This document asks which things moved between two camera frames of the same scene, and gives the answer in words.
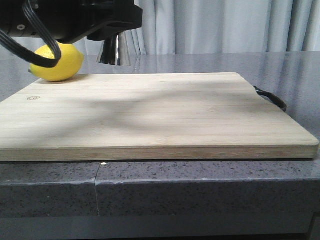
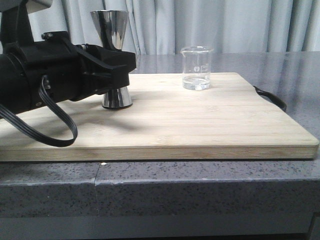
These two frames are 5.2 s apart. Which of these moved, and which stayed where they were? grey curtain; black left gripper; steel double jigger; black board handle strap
Moved: steel double jigger; black left gripper
Stayed: grey curtain; black board handle strap
